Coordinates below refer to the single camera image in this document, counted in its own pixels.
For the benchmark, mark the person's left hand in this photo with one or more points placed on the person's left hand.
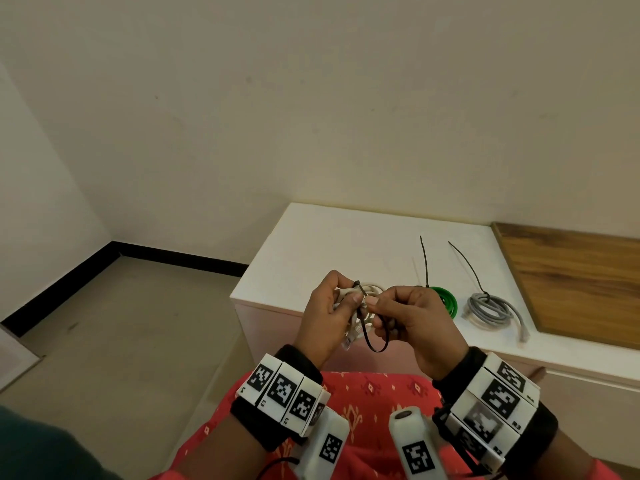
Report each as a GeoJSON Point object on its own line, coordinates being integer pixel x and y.
{"type": "Point", "coordinates": [322, 324]}

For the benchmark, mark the person's right hand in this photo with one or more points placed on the person's right hand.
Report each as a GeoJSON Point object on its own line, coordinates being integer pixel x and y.
{"type": "Point", "coordinates": [425, 329]}

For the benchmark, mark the white drawer with glossy base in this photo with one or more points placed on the white drawer with glossy base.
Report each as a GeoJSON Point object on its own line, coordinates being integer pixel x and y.
{"type": "Point", "coordinates": [270, 339]}

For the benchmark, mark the person's right forearm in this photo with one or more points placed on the person's right forearm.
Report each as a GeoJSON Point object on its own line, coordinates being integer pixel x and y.
{"type": "Point", "coordinates": [565, 459]}

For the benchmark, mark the person's left forearm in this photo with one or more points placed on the person's left forearm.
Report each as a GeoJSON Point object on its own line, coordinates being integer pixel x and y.
{"type": "Point", "coordinates": [215, 459]}

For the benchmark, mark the white low table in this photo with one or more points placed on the white low table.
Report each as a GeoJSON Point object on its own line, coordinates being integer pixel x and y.
{"type": "Point", "coordinates": [300, 254]}

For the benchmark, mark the black wristband with marker tags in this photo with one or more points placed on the black wristband with marker tags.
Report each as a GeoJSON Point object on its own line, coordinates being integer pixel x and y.
{"type": "Point", "coordinates": [500, 399]}
{"type": "Point", "coordinates": [282, 389]}

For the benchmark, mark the white marker cube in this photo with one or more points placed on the white marker cube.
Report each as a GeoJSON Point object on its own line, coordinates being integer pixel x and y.
{"type": "Point", "coordinates": [415, 449]}

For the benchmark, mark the wooden board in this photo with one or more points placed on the wooden board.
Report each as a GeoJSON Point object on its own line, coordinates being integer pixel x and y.
{"type": "Point", "coordinates": [575, 279]}

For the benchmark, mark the black baseboard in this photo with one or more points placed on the black baseboard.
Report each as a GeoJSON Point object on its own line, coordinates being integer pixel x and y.
{"type": "Point", "coordinates": [150, 254]}

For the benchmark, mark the dark teal scarf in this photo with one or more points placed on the dark teal scarf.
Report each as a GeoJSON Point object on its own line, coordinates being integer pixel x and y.
{"type": "Point", "coordinates": [40, 444]}

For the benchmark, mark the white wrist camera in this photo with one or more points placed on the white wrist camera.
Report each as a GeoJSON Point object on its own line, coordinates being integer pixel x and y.
{"type": "Point", "coordinates": [325, 444]}

